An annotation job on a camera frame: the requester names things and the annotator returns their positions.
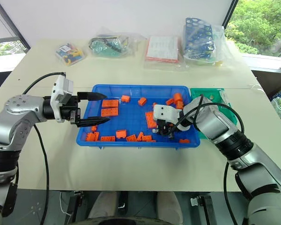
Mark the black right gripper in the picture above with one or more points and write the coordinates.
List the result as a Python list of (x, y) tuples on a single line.
[(165, 125)]

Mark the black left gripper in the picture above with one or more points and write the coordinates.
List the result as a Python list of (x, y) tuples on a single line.
[(69, 107)]

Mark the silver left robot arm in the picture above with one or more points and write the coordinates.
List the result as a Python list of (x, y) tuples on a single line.
[(21, 110)]

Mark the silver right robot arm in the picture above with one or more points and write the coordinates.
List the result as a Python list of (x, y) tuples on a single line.
[(215, 122)]

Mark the blue plastic bin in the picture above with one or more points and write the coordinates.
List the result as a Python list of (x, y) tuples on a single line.
[(131, 122)]

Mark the green plastic bin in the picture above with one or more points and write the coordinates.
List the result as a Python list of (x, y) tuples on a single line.
[(208, 93)]

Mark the flat orange battery plate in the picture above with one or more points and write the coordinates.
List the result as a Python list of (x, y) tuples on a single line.
[(110, 103), (109, 112), (150, 119)]

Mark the orange battery holder block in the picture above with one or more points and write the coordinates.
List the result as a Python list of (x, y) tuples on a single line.
[(121, 134), (93, 137), (107, 139), (131, 138), (148, 138), (140, 137)]

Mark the small orange battery block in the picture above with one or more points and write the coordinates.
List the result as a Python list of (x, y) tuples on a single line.
[(94, 128), (125, 99), (170, 101), (184, 141), (180, 105), (142, 101)]

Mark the orange cylinder battery piece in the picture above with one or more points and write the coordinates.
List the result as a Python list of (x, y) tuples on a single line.
[(177, 97)]

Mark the bag of colourful small parts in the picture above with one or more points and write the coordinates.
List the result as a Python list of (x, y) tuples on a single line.
[(70, 54)]

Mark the bag of teal parts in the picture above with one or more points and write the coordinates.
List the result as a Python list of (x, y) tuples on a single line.
[(112, 44)]

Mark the clear plastic packet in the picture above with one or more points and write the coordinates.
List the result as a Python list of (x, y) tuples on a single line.
[(225, 99)]

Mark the white rounded shape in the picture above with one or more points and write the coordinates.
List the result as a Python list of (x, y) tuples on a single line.
[(169, 206), (103, 207)]

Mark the bagged red and white card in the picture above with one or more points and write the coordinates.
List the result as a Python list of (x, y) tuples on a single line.
[(162, 48)]

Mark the bagged blue tube rack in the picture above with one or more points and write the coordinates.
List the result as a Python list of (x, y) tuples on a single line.
[(199, 38)]

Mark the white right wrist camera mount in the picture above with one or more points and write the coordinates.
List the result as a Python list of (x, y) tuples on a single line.
[(165, 112)]

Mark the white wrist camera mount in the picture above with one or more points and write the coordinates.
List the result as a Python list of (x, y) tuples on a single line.
[(165, 112), (61, 87)]

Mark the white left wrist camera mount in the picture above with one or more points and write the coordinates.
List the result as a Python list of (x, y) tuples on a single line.
[(61, 87)]

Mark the black metal bracket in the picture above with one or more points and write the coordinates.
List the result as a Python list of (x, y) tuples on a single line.
[(204, 206), (75, 206)]

